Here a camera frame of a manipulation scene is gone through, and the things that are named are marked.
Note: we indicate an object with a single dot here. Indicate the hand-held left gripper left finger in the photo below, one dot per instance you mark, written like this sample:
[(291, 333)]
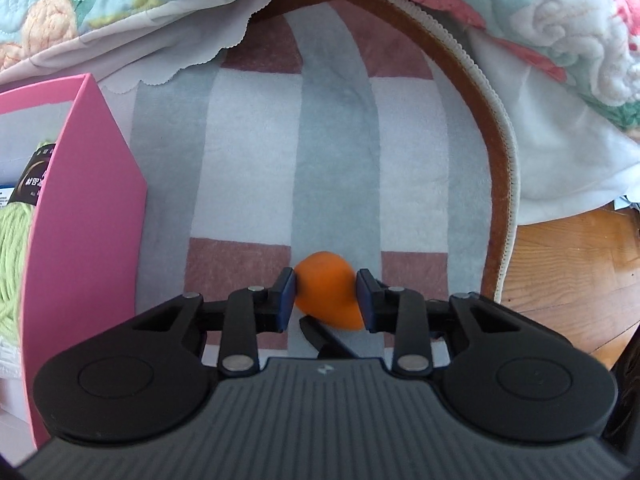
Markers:
[(287, 300)]

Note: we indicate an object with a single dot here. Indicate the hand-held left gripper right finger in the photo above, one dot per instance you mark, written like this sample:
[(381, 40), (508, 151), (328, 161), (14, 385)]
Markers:
[(365, 300)]

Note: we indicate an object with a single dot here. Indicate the orange makeup sponge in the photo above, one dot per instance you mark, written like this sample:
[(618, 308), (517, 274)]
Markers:
[(325, 285)]

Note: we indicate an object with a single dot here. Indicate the pink cardboard box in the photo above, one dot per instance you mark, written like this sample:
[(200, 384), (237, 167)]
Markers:
[(85, 235)]

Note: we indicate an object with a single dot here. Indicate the green yarn ball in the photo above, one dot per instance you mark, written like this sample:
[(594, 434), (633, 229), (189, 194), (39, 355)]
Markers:
[(15, 260)]

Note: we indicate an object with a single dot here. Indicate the checkered rug with brown border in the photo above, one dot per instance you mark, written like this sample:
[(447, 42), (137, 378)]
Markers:
[(330, 160)]

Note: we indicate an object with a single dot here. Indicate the papers under bed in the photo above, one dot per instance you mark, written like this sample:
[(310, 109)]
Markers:
[(630, 204)]

